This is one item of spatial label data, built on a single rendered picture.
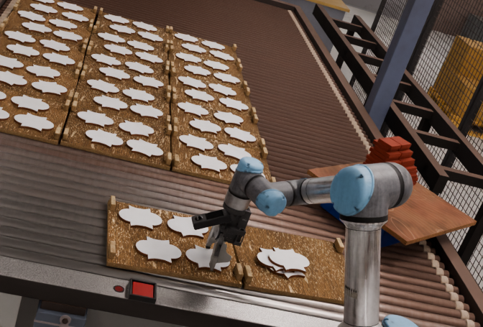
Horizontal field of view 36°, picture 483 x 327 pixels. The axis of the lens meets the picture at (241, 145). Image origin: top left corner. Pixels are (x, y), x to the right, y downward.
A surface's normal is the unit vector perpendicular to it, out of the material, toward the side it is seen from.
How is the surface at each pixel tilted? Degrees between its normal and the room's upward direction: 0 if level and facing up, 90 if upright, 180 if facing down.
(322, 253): 0
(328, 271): 0
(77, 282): 0
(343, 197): 86
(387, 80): 90
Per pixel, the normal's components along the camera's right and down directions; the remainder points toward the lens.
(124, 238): 0.30, -0.87
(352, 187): -0.79, -0.08
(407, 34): 0.10, 0.43
